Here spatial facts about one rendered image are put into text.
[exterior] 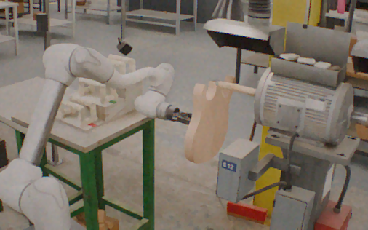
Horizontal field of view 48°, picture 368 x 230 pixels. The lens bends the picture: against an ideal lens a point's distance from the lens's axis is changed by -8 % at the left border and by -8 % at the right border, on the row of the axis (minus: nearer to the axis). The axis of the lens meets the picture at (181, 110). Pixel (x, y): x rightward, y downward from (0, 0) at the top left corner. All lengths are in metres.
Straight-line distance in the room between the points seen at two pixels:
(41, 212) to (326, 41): 1.32
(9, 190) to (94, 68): 0.62
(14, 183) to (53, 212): 0.23
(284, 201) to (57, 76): 1.07
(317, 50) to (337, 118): 0.32
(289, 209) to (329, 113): 0.42
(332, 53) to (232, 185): 0.67
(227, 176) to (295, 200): 0.31
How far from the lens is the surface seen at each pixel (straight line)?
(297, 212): 1.83
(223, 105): 2.19
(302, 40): 1.88
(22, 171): 1.89
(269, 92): 1.79
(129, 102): 2.49
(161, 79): 2.27
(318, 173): 1.83
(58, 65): 1.92
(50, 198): 1.75
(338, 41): 1.83
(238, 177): 1.68
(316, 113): 1.73
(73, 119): 2.41
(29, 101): 2.86
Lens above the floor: 1.87
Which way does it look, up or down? 22 degrees down
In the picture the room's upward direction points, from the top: 2 degrees clockwise
